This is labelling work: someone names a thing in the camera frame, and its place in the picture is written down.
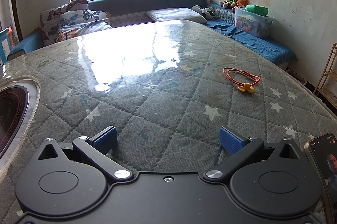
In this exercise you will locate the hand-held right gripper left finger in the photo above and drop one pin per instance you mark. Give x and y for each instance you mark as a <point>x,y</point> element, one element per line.
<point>106,139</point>

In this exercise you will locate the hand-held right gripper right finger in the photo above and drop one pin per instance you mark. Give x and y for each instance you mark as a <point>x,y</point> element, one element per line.
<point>230,142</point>

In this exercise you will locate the grey quilted table cover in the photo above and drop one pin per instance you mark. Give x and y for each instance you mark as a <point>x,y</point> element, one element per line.
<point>158,97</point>

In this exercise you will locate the round black induction cooker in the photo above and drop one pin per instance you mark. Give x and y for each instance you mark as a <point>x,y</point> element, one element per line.
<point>13,113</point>

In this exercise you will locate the smartphone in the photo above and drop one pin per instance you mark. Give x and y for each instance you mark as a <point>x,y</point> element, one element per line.
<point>326,160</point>

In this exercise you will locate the blue sofa cover cloth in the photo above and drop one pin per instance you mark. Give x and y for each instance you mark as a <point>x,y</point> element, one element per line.
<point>258,44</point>

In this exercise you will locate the clear plastic storage box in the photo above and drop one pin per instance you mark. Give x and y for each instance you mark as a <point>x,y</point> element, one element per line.
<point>252,25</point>

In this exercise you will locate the black and white plush toy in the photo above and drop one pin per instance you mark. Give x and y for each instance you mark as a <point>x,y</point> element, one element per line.
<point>208,14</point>

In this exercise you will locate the green toy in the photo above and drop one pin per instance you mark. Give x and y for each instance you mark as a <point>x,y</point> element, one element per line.
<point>256,10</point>

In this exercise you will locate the orange plush toy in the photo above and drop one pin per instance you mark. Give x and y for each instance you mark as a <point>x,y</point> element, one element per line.
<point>241,3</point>

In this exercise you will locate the white pillow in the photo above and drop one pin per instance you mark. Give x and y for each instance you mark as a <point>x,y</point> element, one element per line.
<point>176,14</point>

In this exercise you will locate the blue cabinet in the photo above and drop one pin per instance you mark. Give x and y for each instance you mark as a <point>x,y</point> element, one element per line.
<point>5,44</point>

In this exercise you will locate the bamboo rack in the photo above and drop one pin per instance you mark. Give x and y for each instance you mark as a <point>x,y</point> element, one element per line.
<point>333,48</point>

